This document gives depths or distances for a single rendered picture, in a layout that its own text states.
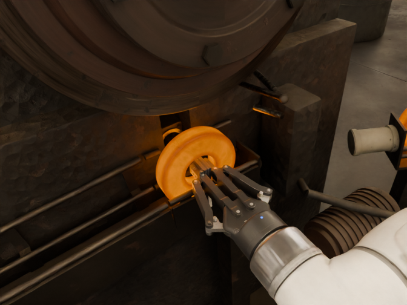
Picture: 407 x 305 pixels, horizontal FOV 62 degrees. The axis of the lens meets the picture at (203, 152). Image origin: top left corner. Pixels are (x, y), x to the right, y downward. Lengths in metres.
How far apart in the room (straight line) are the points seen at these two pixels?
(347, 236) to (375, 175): 1.01
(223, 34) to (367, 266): 0.32
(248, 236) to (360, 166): 1.39
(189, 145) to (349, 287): 0.31
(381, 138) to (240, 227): 0.43
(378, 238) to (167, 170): 0.32
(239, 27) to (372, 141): 0.49
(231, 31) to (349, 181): 1.41
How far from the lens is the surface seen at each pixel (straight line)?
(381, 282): 0.46
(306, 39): 0.78
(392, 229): 0.51
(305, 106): 0.68
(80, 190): 0.61
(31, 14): 0.38
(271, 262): 0.46
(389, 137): 0.82
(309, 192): 0.77
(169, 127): 0.68
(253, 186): 0.56
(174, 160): 0.57
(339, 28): 0.85
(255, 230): 0.49
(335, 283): 0.44
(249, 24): 0.41
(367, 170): 1.83
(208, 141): 0.58
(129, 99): 0.46
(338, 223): 0.82
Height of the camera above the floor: 1.14
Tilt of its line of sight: 38 degrees down
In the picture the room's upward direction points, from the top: 5 degrees counter-clockwise
